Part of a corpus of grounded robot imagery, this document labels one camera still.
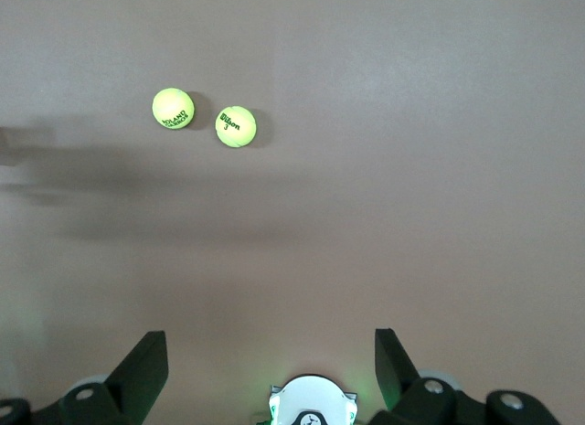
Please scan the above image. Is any yellow Wilson tennis ball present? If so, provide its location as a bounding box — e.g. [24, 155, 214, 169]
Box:
[214, 105, 258, 149]
[151, 87, 196, 131]

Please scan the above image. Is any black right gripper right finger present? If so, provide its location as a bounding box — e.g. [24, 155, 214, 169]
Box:
[368, 326, 566, 425]

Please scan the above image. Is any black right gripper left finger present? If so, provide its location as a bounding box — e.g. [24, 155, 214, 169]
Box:
[0, 329, 169, 425]

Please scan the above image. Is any brown table mat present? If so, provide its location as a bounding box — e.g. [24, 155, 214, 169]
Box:
[0, 0, 585, 425]

